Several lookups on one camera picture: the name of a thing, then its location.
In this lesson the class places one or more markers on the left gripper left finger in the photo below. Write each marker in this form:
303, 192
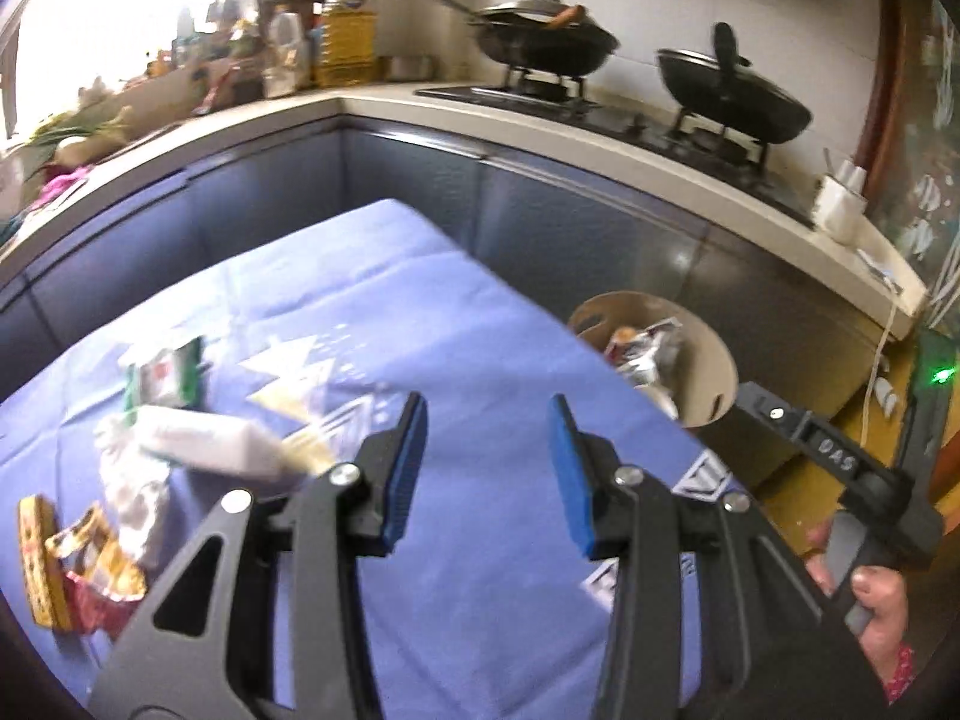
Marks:
259, 614

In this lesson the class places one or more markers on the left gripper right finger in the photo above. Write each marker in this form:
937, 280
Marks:
713, 616

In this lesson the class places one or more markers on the white tissue pack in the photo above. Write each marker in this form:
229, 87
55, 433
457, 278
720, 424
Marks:
226, 445

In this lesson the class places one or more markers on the green white snack bag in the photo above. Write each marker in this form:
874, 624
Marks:
170, 377

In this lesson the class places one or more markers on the beige round trash bin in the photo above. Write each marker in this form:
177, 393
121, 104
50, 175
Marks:
706, 376

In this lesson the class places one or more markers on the kitchen counter cabinets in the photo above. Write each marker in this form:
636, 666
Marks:
558, 213

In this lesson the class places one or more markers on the person's right hand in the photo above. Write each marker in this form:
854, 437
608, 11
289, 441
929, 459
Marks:
883, 592

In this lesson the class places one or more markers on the crumpled white plastic wrapper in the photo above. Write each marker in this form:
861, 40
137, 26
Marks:
136, 490

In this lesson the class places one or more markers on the red yellow snack wrapper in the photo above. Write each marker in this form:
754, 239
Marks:
103, 586

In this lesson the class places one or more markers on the yellow cardboard box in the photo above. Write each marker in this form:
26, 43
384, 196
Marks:
42, 574

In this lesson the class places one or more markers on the silver wrapper in bin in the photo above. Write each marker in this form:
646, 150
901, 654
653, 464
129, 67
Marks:
647, 356

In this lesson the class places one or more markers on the white utensil holder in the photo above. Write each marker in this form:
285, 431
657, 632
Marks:
839, 205

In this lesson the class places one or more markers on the gas stove top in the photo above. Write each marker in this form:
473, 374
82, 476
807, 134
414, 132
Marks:
722, 154

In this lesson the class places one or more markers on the yellow oil bottle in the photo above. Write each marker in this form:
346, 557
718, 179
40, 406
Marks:
345, 52

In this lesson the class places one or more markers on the black lidded pan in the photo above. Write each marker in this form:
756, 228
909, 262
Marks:
723, 88

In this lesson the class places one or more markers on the black wok with handle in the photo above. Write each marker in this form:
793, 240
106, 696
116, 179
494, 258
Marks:
539, 35

